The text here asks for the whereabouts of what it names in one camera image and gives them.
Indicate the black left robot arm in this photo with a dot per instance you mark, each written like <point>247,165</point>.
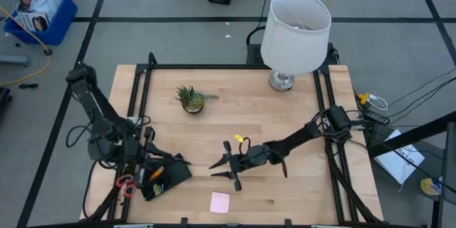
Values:
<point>99,121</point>

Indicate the white packaging bags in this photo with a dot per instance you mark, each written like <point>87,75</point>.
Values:
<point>39,7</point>

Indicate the pink sticky note pad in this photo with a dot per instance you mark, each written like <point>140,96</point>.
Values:
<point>219,203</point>

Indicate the blue plastic bin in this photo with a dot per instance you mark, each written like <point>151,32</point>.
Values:
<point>60,25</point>

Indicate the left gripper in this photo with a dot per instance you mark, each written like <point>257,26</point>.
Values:
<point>142,149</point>

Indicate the grey metal bar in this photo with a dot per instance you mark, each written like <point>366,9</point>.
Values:
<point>14,60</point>

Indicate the orange pencil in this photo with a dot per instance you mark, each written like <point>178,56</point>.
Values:
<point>158,171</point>
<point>154,177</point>

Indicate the black mesh desk organizer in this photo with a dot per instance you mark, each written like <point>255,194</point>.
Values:
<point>174,176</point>

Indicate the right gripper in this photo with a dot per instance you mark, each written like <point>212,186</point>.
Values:
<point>249,158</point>

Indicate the black frame beam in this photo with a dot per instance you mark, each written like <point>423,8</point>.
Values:
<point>409,136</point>

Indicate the white shade silver table lamp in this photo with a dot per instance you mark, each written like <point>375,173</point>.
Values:
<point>295,32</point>

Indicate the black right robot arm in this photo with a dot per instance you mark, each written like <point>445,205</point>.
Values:
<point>303,135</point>

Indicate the yellow tag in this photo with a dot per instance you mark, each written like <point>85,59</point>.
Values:
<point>238,138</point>

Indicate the white printed paper sheets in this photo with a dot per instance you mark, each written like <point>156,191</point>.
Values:
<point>399,160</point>

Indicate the succulent in black pot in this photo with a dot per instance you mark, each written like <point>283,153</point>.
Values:
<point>194,101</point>

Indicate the yellow highlighter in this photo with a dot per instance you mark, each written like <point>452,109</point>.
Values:
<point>156,190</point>

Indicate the yellow plug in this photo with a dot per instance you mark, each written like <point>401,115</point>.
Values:
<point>363,98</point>

